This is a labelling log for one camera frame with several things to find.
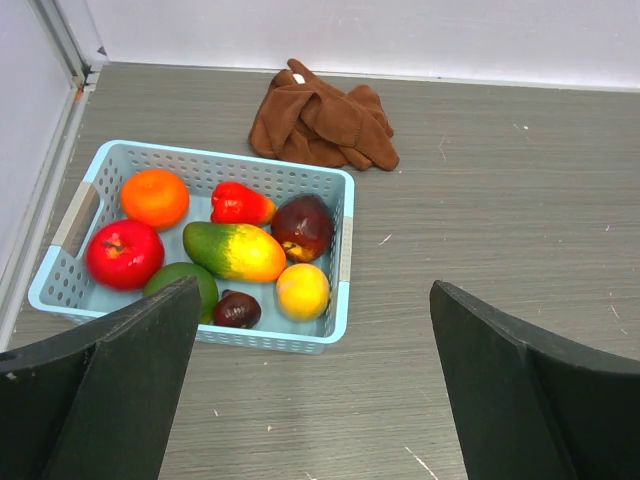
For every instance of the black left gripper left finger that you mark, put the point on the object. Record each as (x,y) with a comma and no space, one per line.
(98,401)

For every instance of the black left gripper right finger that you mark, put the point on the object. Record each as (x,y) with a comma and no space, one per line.
(528,403)

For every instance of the dark purple plum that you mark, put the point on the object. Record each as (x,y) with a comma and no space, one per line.
(236,310)

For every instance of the orange tangerine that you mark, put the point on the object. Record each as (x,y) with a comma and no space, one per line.
(158,198)

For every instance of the yellow peach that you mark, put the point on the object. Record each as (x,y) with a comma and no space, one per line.
(303,292)

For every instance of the light blue plastic basket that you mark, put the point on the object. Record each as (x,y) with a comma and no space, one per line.
(63,286)

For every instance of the green yellow mango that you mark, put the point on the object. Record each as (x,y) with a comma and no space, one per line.
(240,252)

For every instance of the red bell pepper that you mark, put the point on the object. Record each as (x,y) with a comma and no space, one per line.
(234,203)

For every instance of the dark red apple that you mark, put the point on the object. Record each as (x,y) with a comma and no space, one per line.
(304,227)

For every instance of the brown cloth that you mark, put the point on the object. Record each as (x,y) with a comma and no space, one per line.
(303,119)

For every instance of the aluminium frame post left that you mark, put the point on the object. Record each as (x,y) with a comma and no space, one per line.
(71,31)

